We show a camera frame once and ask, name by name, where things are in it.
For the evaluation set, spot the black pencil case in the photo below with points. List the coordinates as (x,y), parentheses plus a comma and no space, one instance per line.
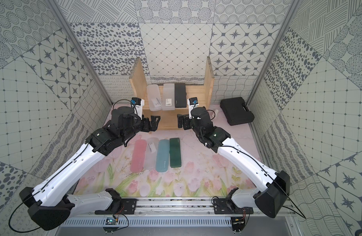
(180,95)

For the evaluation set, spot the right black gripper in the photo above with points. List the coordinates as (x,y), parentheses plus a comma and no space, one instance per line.
(180,120)

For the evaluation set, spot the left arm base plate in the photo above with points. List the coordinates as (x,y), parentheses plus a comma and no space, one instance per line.
(123,206)

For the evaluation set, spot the frosted clear pencil case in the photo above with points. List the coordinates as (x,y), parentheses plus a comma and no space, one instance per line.
(154,97)

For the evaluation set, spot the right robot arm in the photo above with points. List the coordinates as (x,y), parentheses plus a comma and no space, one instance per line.
(271,188)

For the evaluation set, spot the wooden two-tier shelf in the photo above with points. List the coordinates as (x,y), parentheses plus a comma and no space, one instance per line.
(169,119)

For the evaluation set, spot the white vented cable duct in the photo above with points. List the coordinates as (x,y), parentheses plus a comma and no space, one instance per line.
(153,221)

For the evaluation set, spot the frosted barcode pencil case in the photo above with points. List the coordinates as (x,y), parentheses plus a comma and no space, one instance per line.
(168,97)

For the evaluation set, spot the aluminium mounting rail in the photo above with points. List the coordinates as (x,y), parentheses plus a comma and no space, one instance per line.
(172,206)

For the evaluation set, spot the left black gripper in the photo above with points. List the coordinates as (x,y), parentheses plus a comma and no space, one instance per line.
(147,124)

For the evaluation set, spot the black plastic tool case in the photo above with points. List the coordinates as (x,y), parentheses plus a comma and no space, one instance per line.
(236,111)

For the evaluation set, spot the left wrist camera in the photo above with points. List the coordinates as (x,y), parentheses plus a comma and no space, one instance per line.
(136,103)

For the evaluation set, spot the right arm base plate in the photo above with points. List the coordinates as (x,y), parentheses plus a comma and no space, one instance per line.
(223,206)

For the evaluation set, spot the pink pencil case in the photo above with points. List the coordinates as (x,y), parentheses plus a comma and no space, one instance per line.
(138,156)

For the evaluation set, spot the clear pencil case with label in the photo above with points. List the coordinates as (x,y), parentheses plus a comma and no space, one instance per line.
(151,153)

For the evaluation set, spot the dark green pencil case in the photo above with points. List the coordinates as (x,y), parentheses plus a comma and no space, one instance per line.
(175,153)

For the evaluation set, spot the light blue pencil case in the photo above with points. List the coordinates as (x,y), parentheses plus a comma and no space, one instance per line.
(163,156)

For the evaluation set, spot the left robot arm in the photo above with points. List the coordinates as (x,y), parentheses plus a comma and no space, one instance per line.
(49,204)

